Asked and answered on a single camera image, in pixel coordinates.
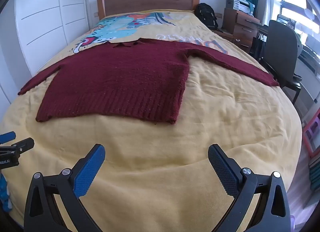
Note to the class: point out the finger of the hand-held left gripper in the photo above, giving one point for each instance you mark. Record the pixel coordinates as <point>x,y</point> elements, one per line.
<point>7,137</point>
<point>23,145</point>

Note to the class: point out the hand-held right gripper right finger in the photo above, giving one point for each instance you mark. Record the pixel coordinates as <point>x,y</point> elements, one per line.
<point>226,175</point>

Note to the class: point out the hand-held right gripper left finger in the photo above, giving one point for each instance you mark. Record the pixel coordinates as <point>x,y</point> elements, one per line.
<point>86,175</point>

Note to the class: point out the dark red knitted sweater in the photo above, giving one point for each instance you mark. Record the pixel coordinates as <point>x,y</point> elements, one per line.
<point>120,79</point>

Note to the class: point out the person's left hand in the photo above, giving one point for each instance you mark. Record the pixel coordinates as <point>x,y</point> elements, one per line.
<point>4,194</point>

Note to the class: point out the yellow printed blanket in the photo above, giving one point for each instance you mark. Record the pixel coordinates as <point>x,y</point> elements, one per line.
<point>225,122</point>

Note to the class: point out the stack of books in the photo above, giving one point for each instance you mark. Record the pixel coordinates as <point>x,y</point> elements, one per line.
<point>315,174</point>

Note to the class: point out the pink rack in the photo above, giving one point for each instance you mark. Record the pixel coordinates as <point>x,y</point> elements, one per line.
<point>310,137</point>

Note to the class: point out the white wardrobe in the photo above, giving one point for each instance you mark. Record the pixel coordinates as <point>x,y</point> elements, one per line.
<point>42,9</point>

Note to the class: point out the black bag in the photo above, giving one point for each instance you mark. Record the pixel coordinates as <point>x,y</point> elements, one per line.
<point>257,44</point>

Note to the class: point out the grey office chair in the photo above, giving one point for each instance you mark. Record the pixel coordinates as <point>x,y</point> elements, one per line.
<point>281,49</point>

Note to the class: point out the wooden drawer chest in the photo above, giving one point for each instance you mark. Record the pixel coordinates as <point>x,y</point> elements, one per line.
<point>240,26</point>

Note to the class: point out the black backpack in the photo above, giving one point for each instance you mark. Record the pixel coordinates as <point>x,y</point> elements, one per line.
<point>206,15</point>

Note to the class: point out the grey printer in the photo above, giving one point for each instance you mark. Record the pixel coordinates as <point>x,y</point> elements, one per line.
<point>240,4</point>

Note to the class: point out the wooden headboard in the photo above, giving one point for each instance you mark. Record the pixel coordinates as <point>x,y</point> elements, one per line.
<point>150,1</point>

